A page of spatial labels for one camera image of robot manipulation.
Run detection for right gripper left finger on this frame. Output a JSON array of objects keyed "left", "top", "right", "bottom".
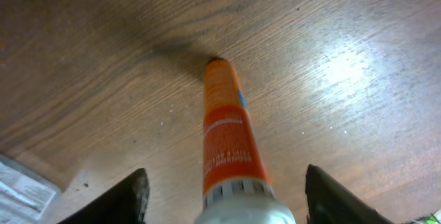
[{"left": 60, "top": 168, "right": 150, "bottom": 224}]

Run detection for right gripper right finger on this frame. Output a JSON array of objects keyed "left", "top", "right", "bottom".
[{"left": 305, "top": 164, "right": 391, "bottom": 224}]

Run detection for orange tube white cap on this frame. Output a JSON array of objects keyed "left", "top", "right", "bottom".
[{"left": 196, "top": 57, "right": 295, "bottom": 224}]

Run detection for clear plastic container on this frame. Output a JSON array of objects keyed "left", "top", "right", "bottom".
[{"left": 1, "top": 155, "right": 61, "bottom": 224}]

